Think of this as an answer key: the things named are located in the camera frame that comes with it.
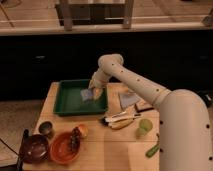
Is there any red apple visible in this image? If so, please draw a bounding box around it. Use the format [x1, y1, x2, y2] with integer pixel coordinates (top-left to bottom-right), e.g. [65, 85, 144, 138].
[77, 124, 88, 138]

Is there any light blue cloth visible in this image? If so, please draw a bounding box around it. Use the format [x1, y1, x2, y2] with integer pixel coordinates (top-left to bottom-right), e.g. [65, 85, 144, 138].
[119, 92, 140, 109]

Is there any blue sponge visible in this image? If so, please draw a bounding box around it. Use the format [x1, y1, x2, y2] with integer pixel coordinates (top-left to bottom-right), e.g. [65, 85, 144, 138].
[80, 89, 94, 101]

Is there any black tool beside table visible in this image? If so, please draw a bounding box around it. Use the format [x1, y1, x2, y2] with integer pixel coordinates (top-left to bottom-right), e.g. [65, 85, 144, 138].
[15, 129, 29, 171]

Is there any wooden block with black edge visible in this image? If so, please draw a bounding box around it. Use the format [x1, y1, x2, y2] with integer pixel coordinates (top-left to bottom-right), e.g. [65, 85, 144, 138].
[135, 101, 153, 113]

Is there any green pear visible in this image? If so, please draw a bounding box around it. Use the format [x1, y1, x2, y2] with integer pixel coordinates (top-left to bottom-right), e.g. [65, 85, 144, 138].
[135, 119, 153, 138]

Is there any dark grape bunch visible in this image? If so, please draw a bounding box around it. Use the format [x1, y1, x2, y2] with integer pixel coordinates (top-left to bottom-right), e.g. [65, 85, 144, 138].
[70, 128, 80, 152]

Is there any dark blue device on floor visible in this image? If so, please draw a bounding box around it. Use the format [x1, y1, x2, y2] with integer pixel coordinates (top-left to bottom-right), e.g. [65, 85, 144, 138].
[201, 93, 212, 107]

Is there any green plastic tray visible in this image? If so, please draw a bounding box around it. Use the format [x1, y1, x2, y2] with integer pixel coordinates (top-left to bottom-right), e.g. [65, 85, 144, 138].
[53, 79, 108, 116]

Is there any orange bowl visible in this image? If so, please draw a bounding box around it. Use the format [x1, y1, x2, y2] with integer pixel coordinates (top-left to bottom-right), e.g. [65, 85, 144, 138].
[49, 132, 81, 165]

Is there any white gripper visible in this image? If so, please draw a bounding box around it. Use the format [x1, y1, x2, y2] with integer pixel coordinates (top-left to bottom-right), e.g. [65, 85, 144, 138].
[89, 72, 109, 100]

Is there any small metal cup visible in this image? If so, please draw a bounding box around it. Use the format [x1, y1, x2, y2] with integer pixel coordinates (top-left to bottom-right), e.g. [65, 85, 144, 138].
[39, 121, 54, 137]

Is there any dark red bowl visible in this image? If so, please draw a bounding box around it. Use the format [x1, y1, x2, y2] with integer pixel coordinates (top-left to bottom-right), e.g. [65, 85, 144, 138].
[22, 134, 49, 164]

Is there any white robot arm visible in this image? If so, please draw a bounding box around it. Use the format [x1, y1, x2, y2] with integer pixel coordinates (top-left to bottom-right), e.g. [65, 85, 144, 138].
[90, 54, 213, 171]

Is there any green cucumber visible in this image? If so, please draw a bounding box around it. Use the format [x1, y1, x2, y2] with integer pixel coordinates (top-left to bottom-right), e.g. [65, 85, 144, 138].
[145, 142, 159, 158]

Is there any yellow banana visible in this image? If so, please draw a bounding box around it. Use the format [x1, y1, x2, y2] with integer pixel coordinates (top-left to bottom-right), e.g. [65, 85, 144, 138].
[110, 119, 133, 130]

